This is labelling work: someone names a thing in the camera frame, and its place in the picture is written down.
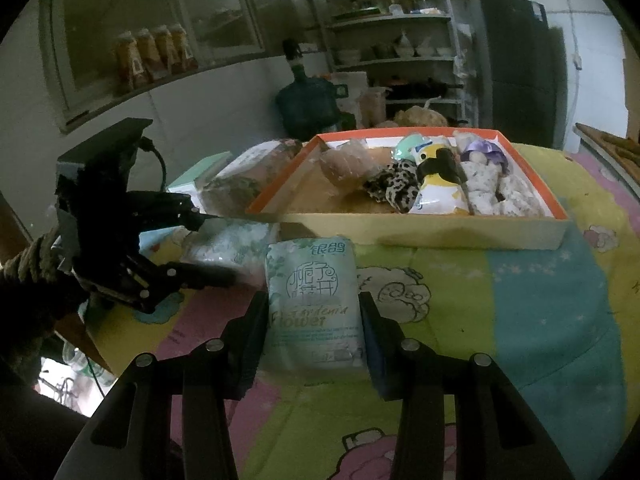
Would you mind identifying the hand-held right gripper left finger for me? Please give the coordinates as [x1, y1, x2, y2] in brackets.
[55, 290, 271, 480]

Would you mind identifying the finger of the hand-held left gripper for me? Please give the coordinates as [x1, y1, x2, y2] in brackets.
[127, 190, 283, 235]
[117, 254, 240, 315]

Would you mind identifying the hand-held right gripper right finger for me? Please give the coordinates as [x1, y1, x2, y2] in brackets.
[357, 291, 576, 480]

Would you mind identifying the green print tissue pack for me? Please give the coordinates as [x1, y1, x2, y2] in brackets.
[180, 221, 282, 274]
[263, 236, 369, 377]

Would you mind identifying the orange rimmed cardboard box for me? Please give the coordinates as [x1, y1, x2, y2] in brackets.
[245, 129, 571, 252]

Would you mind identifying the yellow white packet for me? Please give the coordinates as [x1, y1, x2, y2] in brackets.
[407, 142, 474, 216]

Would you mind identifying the black bow hair clip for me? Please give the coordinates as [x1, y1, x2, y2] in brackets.
[416, 147, 472, 212]

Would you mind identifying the white teddy bear purple dress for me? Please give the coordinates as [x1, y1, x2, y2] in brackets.
[452, 130, 511, 216]

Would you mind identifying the person's left forearm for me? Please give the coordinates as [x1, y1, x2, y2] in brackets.
[0, 227, 88, 397]

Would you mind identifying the mint green tissue box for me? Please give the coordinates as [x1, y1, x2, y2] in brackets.
[167, 152, 237, 196]

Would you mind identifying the floral tissue pack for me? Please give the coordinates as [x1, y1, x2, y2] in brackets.
[200, 138, 304, 216]

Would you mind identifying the orange sauce bottle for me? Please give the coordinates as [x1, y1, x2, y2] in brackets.
[170, 23, 199, 72]
[154, 25, 184, 77]
[136, 28, 169, 84]
[116, 31, 151, 94]

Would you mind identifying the leopard print scrunchie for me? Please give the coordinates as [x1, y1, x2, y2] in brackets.
[362, 159, 424, 214]

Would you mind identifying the blue water jug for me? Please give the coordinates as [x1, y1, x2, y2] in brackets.
[275, 75, 344, 139]

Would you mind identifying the black water jug pump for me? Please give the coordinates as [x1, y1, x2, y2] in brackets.
[281, 37, 307, 79]

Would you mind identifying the mint green round pouch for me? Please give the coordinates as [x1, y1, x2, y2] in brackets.
[392, 132, 434, 162]

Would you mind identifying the white board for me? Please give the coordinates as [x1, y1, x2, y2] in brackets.
[330, 71, 369, 111]

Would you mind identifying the clear plastic container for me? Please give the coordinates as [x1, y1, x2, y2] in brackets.
[359, 87, 389, 129]

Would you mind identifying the yellow filled bag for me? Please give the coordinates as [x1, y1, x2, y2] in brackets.
[392, 105, 449, 129]

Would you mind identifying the black pan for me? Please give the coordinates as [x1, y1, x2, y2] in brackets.
[387, 77, 464, 99]

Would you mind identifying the white shelf rack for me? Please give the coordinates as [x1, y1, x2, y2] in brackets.
[312, 0, 474, 129]

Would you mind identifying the wooden bench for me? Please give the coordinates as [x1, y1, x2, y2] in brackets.
[572, 122, 640, 182]

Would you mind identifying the dark grey refrigerator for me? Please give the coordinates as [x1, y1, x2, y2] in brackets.
[467, 0, 567, 149]

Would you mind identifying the black cable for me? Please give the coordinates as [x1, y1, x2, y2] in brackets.
[140, 136, 169, 194]

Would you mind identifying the glass window frame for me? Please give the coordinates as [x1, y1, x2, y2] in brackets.
[40, 0, 327, 134]

